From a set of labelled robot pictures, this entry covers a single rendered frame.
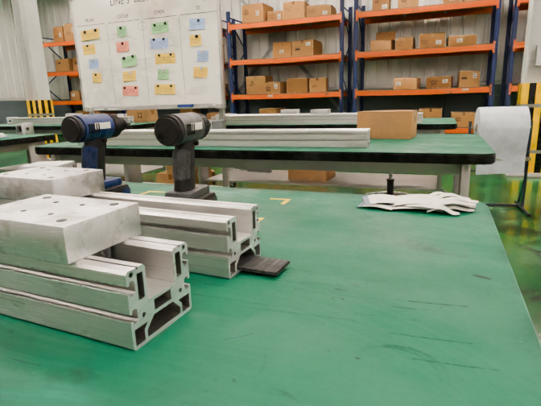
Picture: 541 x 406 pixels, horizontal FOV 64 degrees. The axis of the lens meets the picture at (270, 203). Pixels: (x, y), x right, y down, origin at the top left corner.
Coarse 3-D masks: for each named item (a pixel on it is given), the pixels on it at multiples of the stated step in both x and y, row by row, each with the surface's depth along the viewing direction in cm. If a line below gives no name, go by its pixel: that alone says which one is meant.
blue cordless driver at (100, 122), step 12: (72, 120) 92; (84, 120) 94; (96, 120) 97; (108, 120) 100; (120, 120) 104; (72, 132) 93; (84, 132) 94; (96, 132) 97; (108, 132) 100; (120, 132) 105; (84, 144) 98; (96, 144) 99; (84, 156) 97; (96, 156) 99; (96, 168) 99; (108, 180) 101; (120, 180) 105; (120, 192) 104
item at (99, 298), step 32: (0, 256) 49; (96, 256) 46; (128, 256) 51; (160, 256) 49; (0, 288) 52; (32, 288) 48; (64, 288) 46; (96, 288) 44; (128, 288) 43; (160, 288) 47; (32, 320) 50; (64, 320) 47; (96, 320) 45; (128, 320) 44; (160, 320) 49
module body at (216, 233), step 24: (144, 216) 64; (168, 216) 62; (192, 216) 61; (216, 216) 61; (240, 216) 66; (192, 240) 61; (216, 240) 60; (240, 240) 63; (192, 264) 62; (216, 264) 61
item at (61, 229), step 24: (0, 216) 48; (24, 216) 48; (48, 216) 47; (72, 216) 47; (96, 216) 47; (120, 216) 50; (0, 240) 48; (24, 240) 46; (48, 240) 44; (72, 240) 44; (96, 240) 47; (120, 240) 50
